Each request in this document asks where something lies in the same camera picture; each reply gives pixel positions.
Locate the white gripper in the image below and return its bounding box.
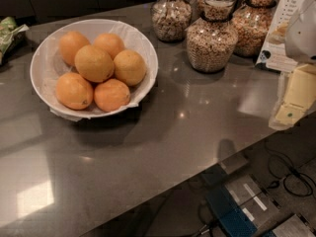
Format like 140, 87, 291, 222
269, 0, 316, 130

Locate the orange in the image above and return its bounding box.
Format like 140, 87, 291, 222
93, 33, 125, 58
114, 49, 147, 86
55, 72, 93, 110
58, 31, 90, 66
75, 45, 115, 83
94, 79, 130, 112

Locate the white bowl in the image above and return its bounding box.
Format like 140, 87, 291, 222
29, 18, 159, 119

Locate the glass cereal jar right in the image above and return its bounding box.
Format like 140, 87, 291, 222
232, 0, 277, 57

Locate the glass cereal jar front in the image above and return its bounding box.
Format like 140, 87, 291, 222
186, 0, 238, 73

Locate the blue and grey floor box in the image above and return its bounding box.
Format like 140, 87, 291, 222
200, 152, 280, 237

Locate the grey metal case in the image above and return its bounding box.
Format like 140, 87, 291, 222
272, 214, 316, 237

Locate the glass cereal jar left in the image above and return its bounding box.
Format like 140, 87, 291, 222
151, 0, 193, 42

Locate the black floor cable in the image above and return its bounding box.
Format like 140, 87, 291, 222
263, 138, 316, 198

